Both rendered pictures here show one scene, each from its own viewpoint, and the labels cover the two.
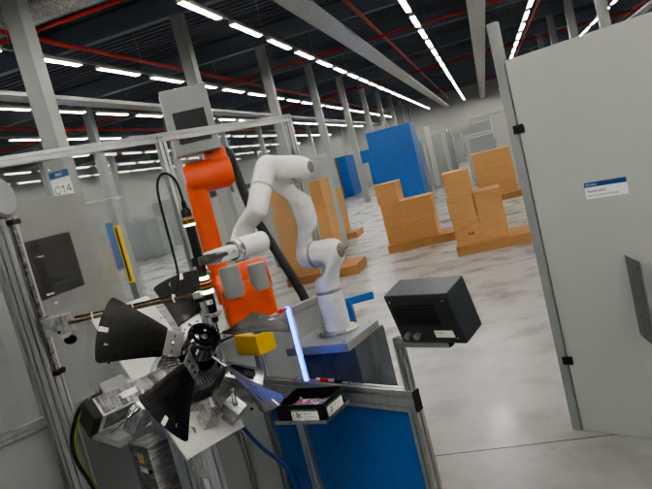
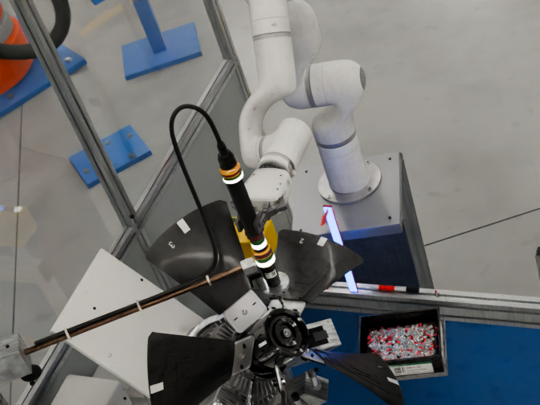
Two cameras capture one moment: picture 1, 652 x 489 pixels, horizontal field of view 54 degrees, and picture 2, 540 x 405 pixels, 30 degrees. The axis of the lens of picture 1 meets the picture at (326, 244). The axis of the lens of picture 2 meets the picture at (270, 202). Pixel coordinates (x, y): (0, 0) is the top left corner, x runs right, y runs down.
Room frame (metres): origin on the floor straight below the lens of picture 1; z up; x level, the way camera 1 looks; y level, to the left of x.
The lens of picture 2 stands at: (0.69, 0.78, 2.89)
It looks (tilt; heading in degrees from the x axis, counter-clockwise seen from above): 40 degrees down; 347
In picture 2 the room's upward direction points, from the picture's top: 20 degrees counter-clockwise
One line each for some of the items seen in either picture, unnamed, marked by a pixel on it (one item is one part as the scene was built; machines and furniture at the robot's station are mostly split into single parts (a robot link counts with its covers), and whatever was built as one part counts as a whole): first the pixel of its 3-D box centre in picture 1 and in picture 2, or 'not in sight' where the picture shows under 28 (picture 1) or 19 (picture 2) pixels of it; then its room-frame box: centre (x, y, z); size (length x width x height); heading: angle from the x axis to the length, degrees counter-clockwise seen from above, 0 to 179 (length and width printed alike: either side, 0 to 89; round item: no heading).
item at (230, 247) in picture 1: (222, 253); (266, 188); (2.41, 0.39, 1.47); 0.11 x 0.10 x 0.07; 134
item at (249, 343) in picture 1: (255, 342); (244, 242); (2.79, 0.41, 1.02); 0.16 x 0.10 x 0.11; 44
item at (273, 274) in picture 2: (199, 261); (251, 222); (2.33, 0.46, 1.47); 0.04 x 0.04 x 0.46
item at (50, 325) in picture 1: (57, 325); (3, 361); (2.45, 1.08, 1.36); 0.10 x 0.07 x 0.08; 79
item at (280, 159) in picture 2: (235, 249); (276, 170); (2.45, 0.34, 1.47); 0.09 x 0.03 x 0.08; 44
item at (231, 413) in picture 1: (232, 409); (308, 390); (2.31, 0.49, 0.91); 0.12 x 0.08 x 0.12; 44
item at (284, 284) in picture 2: (208, 303); (265, 273); (2.33, 0.47, 1.32); 0.09 x 0.07 x 0.10; 79
